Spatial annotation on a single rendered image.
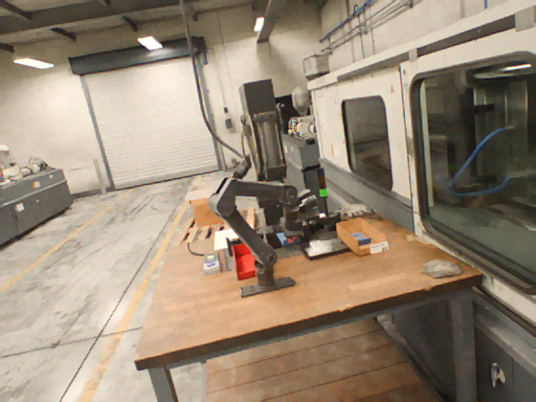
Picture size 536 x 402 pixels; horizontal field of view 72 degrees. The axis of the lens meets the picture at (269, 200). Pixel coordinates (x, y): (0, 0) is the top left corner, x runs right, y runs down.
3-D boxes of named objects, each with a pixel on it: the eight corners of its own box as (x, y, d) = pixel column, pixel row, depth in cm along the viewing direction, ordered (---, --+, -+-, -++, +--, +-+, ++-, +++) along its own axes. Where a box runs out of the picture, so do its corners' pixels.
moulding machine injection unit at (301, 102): (282, 134, 717) (271, 66, 687) (325, 126, 721) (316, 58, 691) (309, 145, 471) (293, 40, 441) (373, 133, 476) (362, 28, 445)
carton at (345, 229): (358, 258, 148) (356, 240, 146) (338, 238, 172) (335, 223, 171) (389, 251, 150) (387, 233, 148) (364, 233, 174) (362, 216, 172)
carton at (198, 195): (199, 215, 563) (191, 183, 551) (238, 209, 562) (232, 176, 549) (191, 229, 498) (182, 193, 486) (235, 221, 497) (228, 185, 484)
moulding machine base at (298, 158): (268, 165, 1024) (262, 129, 1000) (304, 158, 1029) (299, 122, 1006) (308, 221, 490) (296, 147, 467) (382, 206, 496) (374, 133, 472)
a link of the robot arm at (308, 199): (307, 204, 146) (299, 176, 142) (321, 208, 138) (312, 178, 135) (283, 216, 142) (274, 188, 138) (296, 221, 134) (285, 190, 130)
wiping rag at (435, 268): (413, 270, 132) (433, 281, 120) (411, 262, 132) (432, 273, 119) (448, 260, 134) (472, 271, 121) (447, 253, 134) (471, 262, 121)
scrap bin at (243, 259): (237, 280, 146) (234, 267, 145) (234, 257, 170) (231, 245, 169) (267, 274, 148) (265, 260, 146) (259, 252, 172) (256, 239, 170)
